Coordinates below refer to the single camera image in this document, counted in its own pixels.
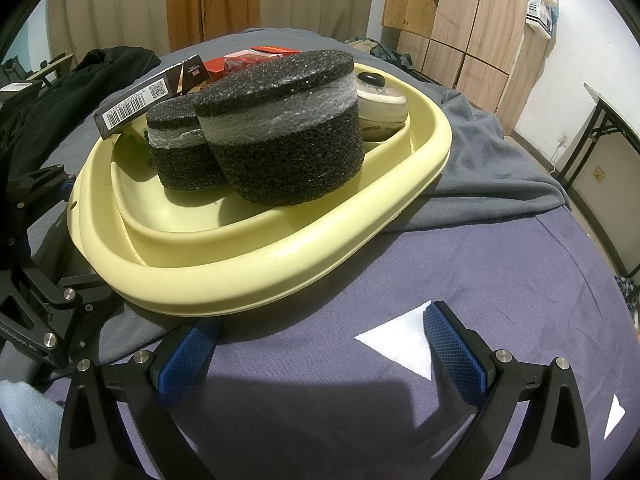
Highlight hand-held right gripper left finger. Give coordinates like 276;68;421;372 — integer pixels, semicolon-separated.
59;317;223;480

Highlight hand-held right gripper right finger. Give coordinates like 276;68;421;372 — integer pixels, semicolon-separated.
422;301;593;480

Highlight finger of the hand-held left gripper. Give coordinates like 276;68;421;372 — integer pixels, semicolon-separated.
30;269;109;312
9;164;77;217

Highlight dark box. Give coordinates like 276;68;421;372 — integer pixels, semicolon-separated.
93;56;208;140

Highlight yellow plastic basin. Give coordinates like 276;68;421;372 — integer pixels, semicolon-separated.
66;62;453;318

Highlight small black foam cylinder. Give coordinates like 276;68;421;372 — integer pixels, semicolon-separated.
146;94;231;192

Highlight large black foam cylinder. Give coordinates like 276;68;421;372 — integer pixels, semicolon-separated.
191;49;366;207

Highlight red and white carton box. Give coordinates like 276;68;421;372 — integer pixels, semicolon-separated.
205;45;303;83

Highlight cream container with black knob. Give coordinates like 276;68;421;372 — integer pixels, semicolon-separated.
354;72;411;143

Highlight light fluffy blanket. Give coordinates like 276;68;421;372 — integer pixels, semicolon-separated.
0;380;67;480

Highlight black device with white label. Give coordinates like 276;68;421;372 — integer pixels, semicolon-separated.
0;52;68;98

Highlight black clothing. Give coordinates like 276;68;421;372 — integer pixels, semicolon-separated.
0;46;163;171

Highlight dark items on floor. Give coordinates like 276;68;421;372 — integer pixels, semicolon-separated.
615;275;640;313

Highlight grey blanket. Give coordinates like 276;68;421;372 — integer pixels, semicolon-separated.
382;85;573;233

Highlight orange wooden door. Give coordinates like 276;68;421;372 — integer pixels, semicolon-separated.
166;0;262;47

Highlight black folding table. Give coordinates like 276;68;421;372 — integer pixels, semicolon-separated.
560;82;640;278

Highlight pile of clothes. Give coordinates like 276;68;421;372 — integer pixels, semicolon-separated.
347;35;416;68

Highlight wooden wardrobe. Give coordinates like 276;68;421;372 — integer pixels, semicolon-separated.
381;0;561;121

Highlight white striped plastic bag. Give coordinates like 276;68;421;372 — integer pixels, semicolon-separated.
524;0;560;38

